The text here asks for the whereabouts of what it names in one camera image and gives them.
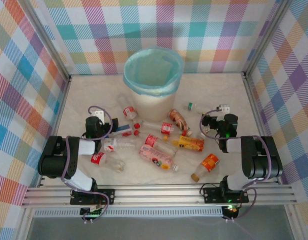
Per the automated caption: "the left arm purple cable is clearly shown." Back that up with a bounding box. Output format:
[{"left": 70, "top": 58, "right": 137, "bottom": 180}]
[{"left": 60, "top": 105, "right": 113, "bottom": 223}]

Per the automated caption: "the orange label bottle amber cap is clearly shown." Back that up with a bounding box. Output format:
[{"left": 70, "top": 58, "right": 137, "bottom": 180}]
[{"left": 190, "top": 153, "right": 221, "bottom": 183}]

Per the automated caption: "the orange juice bottle yellow cap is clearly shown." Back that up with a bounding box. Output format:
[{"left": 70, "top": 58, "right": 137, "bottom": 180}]
[{"left": 163, "top": 134, "right": 205, "bottom": 153}]

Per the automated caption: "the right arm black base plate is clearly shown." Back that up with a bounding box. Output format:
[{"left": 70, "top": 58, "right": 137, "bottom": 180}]
[{"left": 202, "top": 186, "right": 250, "bottom": 205}]

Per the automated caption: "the white plastic bin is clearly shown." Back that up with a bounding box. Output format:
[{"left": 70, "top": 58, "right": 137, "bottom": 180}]
[{"left": 130, "top": 86, "right": 176, "bottom": 123}]

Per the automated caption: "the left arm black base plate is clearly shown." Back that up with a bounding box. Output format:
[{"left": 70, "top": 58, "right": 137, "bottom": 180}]
[{"left": 69, "top": 188, "right": 116, "bottom": 206}]

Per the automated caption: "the bottle red white label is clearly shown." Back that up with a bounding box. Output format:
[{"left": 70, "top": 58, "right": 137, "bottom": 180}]
[{"left": 103, "top": 136, "right": 137, "bottom": 153}]

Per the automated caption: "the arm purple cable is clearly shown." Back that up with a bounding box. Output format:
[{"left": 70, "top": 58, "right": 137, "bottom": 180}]
[
  {"left": 60, "top": 105, "right": 113, "bottom": 223},
  {"left": 199, "top": 109, "right": 273, "bottom": 222}
]

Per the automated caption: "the thin black cable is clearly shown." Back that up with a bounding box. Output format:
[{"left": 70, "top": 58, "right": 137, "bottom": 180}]
[{"left": 198, "top": 183, "right": 208, "bottom": 199}]

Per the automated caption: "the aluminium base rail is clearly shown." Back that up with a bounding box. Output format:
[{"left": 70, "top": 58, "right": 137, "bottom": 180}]
[{"left": 20, "top": 183, "right": 299, "bottom": 209}]

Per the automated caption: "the clear bottle blue red label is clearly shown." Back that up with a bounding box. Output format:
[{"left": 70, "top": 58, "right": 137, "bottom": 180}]
[{"left": 108, "top": 124, "right": 141, "bottom": 139}]

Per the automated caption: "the pink label bottle white cap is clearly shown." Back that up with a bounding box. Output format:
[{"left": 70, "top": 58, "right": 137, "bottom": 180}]
[{"left": 138, "top": 143, "right": 180, "bottom": 173}]

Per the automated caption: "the brown label bottle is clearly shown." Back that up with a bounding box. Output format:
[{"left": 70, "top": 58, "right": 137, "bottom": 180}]
[{"left": 168, "top": 108, "right": 193, "bottom": 134}]

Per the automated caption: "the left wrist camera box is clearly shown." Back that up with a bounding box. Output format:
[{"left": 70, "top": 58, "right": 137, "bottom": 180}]
[{"left": 91, "top": 109, "right": 106, "bottom": 125}]

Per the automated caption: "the red label cola bottle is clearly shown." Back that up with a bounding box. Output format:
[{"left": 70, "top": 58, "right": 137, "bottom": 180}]
[{"left": 90, "top": 151, "right": 127, "bottom": 175}]

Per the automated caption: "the slotted grey cable duct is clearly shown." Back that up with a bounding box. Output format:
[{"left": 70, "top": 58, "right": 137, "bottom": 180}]
[{"left": 32, "top": 206, "right": 225, "bottom": 219}]

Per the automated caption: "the clear bottle green cap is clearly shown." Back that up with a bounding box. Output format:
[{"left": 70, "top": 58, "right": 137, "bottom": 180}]
[{"left": 186, "top": 101, "right": 208, "bottom": 116}]

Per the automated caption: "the capless clear bottle red label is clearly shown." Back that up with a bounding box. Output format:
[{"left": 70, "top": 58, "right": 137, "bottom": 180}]
[{"left": 118, "top": 92, "right": 139, "bottom": 121}]

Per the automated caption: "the aluminium frame side beam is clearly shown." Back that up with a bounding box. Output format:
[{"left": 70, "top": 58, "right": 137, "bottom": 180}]
[
  {"left": 241, "top": 71, "right": 282, "bottom": 186},
  {"left": 35, "top": 74, "right": 73, "bottom": 188}
]

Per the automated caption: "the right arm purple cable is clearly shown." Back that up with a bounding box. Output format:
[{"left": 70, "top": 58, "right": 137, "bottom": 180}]
[{"left": 199, "top": 109, "right": 273, "bottom": 222}]

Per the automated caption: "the aluminium frame post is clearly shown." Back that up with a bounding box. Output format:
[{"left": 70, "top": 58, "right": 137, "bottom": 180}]
[
  {"left": 17, "top": 0, "right": 73, "bottom": 83},
  {"left": 241, "top": 0, "right": 293, "bottom": 79}
]

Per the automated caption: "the blue bin liner bag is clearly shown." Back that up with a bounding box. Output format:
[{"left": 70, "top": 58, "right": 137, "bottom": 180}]
[{"left": 122, "top": 46, "right": 184, "bottom": 97}]

